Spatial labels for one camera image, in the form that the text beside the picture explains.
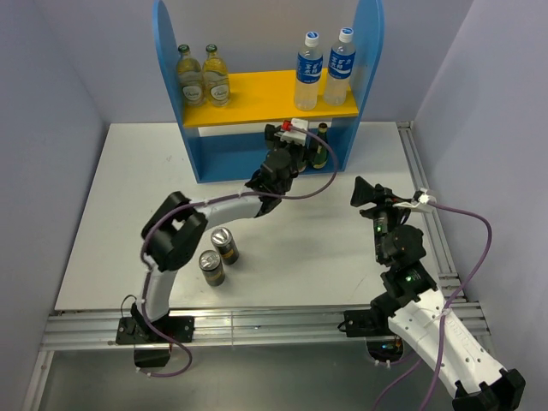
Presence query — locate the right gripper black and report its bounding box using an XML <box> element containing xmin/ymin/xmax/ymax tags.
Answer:
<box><xmin>349</xmin><ymin>176</ymin><xmax>414</xmax><ymax>262</ymax></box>

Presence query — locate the green glass bottle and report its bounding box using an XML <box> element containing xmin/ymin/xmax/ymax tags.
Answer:
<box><xmin>295</xmin><ymin>146</ymin><xmax>309</xmax><ymax>173</ymax></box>
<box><xmin>308</xmin><ymin>122</ymin><xmax>329</xmax><ymax>170</ymax></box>

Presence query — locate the Pocari water bottle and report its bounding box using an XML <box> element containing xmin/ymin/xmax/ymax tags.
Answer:
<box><xmin>323</xmin><ymin>27</ymin><xmax>356</xmax><ymax>106</ymax></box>
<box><xmin>294</xmin><ymin>31</ymin><xmax>323</xmax><ymax>110</ymax></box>

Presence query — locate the black gold can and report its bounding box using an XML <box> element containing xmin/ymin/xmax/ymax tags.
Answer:
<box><xmin>198</xmin><ymin>250</ymin><xmax>225</xmax><ymax>287</ymax></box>
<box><xmin>211</xmin><ymin>227</ymin><xmax>240</xmax><ymax>265</ymax></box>

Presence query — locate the black gold can front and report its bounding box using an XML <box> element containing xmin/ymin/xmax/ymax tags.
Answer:
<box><xmin>198</xmin><ymin>250</ymin><xmax>225</xmax><ymax>287</ymax></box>

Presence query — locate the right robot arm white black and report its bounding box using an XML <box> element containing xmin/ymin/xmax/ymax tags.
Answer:
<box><xmin>339</xmin><ymin>176</ymin><xmax>526</xmax><ymax>410</ymax></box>

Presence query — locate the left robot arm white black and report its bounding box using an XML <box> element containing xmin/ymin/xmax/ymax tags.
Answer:
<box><xmin>131</xmin><ymin>118</ymin><xmax>308</xmax><ymax>342</ymax></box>

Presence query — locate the blue shelf with yellow board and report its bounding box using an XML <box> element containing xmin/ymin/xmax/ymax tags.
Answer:
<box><xmin>152</xmin><ymin>1</ymin><xmax>384</xmax><ymax>183</ymax></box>

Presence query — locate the right yellow soda water bottle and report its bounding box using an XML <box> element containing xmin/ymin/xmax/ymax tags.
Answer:
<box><xmin>202</xmin><ymin>44</ymin><xmax>230</xmax><ymax>107</ymax></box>

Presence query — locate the yellow soda water bottle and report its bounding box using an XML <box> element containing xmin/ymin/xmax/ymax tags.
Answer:
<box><xmin>202</xmin><ymin>44</ymin><xmax>230</xmax><ymax>107</ymax></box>
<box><xmin>176</xmin><ymin>44</ymin><xmax>205</xmax><ymax>107</ymax></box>

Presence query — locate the left yellow soda water bottle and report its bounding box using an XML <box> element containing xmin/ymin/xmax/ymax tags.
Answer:
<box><xmin>176</xmin><ymin>44</ymin><xmax>205</xmax><ymax>107</ymax></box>

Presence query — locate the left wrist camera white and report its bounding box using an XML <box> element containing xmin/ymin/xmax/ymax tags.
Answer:
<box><xmin>275</xmin><ymin>118</ymin><xmax>309</xmax><ymax>146</ymax></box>

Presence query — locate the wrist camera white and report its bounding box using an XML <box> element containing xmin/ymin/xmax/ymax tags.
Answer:
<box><xmin>275</xmin><ymin>118</ymin><xmax>309</xmax><ymax>146</ymax></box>
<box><xmin>393</xmin><ymin>188</ymin><xmax>437</xmax><ymax>213</ymax></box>

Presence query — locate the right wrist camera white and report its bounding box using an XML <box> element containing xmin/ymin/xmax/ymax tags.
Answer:
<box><xmin>393</xmin><ymin>188</ymin><xmax>437</xmax><ymax>213</ymax></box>

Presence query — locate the aluminium rail right side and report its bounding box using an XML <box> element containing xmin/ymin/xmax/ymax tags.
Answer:
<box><xmin>390</xmin><ymin>122</ymin><xmax>495</xmax><ymax>355</ymax></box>

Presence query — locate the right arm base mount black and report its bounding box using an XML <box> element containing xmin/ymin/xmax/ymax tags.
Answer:
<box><xmin>337</xmin><ymin>309</ymin><xmax>413</xmax><ymax>367</ymax></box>

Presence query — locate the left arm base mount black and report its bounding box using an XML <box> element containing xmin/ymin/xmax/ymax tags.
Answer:
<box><xmin>115</xmin><ymin>315</ymin><xmax>196</xmax><ymax>370</ymax></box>

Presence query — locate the aluminium rail frame front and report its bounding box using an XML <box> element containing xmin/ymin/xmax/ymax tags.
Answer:
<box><xmin>38</xmin><ymin>299</ymin><xmax>491</xmax><ymax>348</ymax></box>

